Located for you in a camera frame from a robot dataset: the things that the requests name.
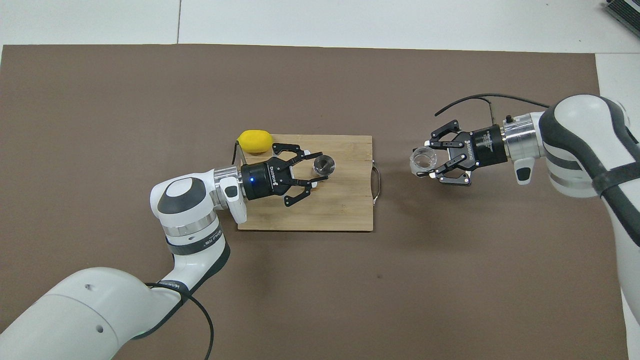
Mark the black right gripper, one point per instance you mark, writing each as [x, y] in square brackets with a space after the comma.
[482, 147]

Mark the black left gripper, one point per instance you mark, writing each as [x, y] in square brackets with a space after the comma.
[265, 180]

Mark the steel jigger cup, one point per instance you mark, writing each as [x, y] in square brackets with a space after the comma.
[323, 167]

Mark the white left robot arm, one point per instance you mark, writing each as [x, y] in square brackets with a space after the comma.
[100, 310]

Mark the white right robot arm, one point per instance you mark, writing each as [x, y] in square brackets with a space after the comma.
[590, 140]

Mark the yellow lemon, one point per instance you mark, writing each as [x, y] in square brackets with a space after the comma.
[255, 141]

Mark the bamboo cutting board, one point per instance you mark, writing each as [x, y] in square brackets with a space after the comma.
[345, 205]

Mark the brown table mat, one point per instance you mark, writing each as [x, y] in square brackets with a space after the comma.
[400, 300]

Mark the grey ribbed device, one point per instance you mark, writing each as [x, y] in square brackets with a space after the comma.
[625, 9]

